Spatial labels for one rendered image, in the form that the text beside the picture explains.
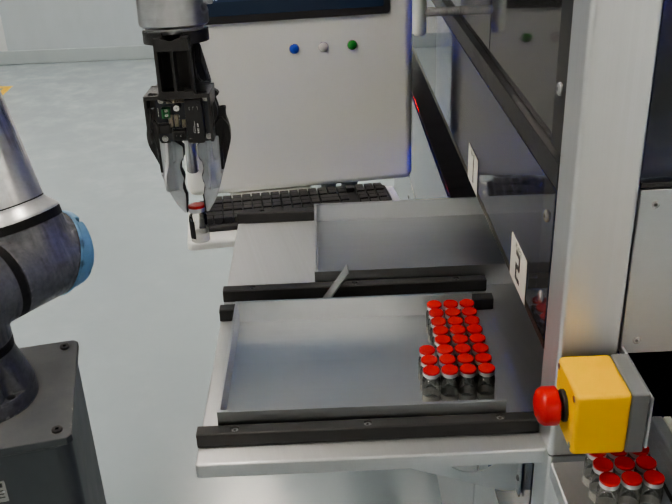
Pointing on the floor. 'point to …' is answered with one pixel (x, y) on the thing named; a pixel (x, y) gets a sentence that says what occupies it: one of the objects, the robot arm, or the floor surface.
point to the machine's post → (596, 192)
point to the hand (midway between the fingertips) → (196, 198)
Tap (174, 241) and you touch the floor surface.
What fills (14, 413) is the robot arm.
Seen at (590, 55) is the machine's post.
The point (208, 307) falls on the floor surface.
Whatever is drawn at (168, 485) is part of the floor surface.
